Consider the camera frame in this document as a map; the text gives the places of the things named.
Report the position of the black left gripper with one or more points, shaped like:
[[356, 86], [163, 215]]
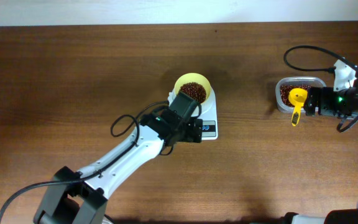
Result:
[[191, 135]]

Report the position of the white digital kitchen scale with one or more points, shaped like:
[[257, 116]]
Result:
[[209, 116]]

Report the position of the yellow plastic bowl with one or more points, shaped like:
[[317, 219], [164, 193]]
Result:
[[191, 77]]

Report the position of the small yellow scoop bowl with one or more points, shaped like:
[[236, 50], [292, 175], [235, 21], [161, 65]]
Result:
[[297, 98]]

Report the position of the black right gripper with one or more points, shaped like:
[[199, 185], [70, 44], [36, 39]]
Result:
[[322, 101]]

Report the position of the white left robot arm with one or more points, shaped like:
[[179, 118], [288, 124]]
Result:
[[82, 196]]

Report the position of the clear plastic container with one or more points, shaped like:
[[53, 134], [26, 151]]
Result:
[[311, 81]]

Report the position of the red beans in bowl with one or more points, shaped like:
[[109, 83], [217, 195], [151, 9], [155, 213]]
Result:
[[195, 91]]

